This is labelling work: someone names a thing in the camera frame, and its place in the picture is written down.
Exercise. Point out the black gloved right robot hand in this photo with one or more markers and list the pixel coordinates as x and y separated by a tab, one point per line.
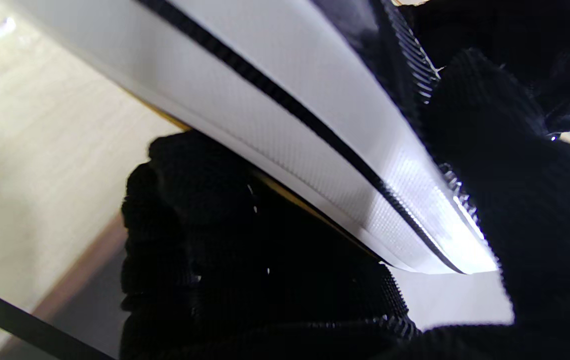
240	280

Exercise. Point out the yellow canvas sneaker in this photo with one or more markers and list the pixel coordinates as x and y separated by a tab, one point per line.
315	75

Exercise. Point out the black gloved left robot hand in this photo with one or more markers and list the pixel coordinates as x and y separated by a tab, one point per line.
540	40

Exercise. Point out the small wooden stand black legs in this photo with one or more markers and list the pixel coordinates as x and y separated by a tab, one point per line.
15	320

